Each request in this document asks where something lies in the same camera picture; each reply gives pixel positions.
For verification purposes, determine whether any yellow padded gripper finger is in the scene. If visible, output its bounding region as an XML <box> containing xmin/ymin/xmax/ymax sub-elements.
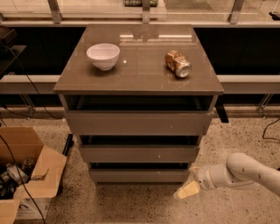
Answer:
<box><xmin>173</xmin><ymin>181</ymin><xmax>200</xmax><ymax>200</ymax></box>

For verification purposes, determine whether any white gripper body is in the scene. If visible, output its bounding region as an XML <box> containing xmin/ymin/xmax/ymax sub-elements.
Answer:
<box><xmin>194</xmin><ymin>164</ymin><xmax>234</xmax><ymax>190</ymax></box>

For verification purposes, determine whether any grey bottom drawer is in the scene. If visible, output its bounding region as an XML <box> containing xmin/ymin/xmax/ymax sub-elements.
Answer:
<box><xmin>88</xmin><ymin>169</ymin><xmax>190</xmax><ymax>183</ymax></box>

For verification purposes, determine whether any grey drawer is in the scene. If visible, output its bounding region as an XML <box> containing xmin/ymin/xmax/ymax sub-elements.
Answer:
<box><xmin>65</xmin><ymin>111</ymin><xmax>214</xmax><ymax>136</ymax></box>
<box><xmin>80</xmin><ymin>146</ymin><xmax>200</xmax><ymax>163</ymax></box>
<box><xmin>88</xmin><ymin>169</ymin><xmax>190</xmax><ymax>183</ymax></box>

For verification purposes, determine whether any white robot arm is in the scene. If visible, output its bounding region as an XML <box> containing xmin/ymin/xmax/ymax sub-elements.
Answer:
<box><xmin>174</xmin><ymin>153</ymin><xmax>280</xmax><ymax>200</ymax></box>

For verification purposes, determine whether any grey drawer cabinet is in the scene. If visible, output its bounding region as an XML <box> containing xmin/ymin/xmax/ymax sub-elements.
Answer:
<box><xmin>52</xmin><ymin>24</ymin><xmax>225</xmax><ymax>187</ymax></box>

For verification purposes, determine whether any grey middle drawer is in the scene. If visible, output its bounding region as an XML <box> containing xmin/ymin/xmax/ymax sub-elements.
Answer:
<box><xmin>80</xmin><ymin>146</ymin><xmax>200</xmax><ymax>163</ymax></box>

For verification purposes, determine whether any grey top drawer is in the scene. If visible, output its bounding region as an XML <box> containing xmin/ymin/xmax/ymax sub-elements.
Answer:
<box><xmin>65</xmin><ymin>111</ymin><xmax>214</xmax><ymax>136</ymax></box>

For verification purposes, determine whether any open cardboard box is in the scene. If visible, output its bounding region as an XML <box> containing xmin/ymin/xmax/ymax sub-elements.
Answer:
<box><xmin>0</xmin><ymin>127</ymin><xmax>67</xmax><ymax>224</ymax></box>

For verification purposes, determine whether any crushed golden soda can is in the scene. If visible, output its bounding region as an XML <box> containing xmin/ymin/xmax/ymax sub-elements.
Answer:
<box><xmin>164</xmin><ymin>50</ymin><xmax>192</xmax><ymax>78</ymax></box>

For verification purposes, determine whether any black bar on floor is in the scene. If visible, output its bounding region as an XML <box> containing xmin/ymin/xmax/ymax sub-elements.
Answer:
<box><xmin>56</xmin><ymin>133</ymin><xmax>74</xmax><ymax>196</ymax></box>

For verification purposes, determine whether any white ceramic bowl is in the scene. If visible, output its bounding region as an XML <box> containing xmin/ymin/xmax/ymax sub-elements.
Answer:
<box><xmin>87</xmin><ymin>43</ymin><xmax>120</xmax><ymax>71</ymax></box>

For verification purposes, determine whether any plastic bottle in box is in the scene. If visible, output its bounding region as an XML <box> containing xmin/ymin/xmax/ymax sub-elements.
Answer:
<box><xmin>7</xmin><ymin>164</ymin><xmax>28</xmax><ymax>185</ymax></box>

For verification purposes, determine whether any black cable right floor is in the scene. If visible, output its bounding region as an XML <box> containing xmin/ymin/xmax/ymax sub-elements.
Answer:
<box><xmin>262</xmin><ymin>117</ymin><xmax>280</xmax><ymax>144</ymax></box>

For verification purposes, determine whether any black cable over box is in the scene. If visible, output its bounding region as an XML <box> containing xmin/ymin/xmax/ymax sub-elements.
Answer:
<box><xmin>0</xmin><ymin>132</ymin><xmax>47</xmax><ymax>224</ymax></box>

